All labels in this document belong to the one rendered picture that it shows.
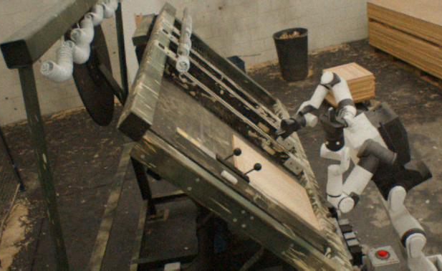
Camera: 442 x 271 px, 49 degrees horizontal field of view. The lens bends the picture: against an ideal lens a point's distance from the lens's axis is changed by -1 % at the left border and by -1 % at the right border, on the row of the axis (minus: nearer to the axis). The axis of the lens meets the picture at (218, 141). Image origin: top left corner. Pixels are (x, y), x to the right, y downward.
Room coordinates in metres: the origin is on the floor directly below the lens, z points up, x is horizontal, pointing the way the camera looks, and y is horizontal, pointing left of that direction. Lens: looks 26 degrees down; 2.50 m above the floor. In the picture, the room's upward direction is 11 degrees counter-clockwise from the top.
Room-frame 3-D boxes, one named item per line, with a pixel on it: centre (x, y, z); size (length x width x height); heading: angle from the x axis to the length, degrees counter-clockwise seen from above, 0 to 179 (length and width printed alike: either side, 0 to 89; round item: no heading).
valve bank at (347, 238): (2.16, -0.59, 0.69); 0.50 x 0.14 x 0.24; 177
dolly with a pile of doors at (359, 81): (5.49, -1.62, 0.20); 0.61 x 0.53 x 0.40; 6
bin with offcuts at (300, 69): (6.75, -1.29, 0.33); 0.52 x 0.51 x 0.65; 6
